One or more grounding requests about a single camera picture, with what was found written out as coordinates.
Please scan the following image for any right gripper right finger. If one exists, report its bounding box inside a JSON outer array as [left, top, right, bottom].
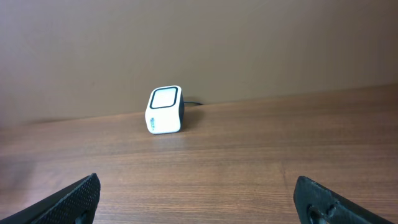
[[294, 176, 392, 224]]

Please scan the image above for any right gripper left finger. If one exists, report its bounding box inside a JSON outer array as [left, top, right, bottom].
[[1, 173, 101, 224]]

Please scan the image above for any white barcode scanner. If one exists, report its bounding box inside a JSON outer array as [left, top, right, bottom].
[[145, 85, 185, 134]]

